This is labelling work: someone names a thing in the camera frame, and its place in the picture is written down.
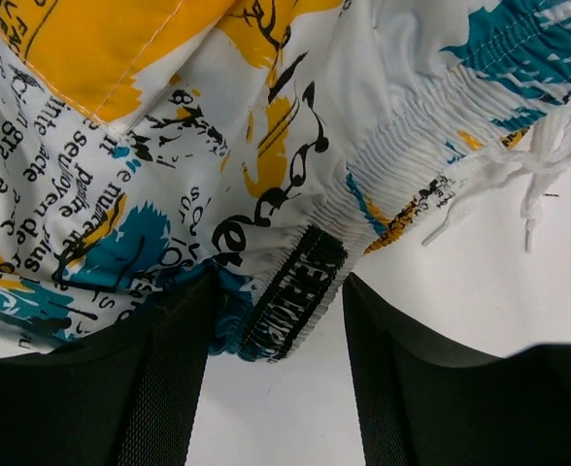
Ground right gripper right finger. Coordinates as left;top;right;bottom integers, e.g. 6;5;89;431
342;276;571;465

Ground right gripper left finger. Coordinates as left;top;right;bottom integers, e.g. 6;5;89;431
0;272;218;465

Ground colourful printed shorts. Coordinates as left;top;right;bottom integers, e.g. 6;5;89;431
0;1;571;361

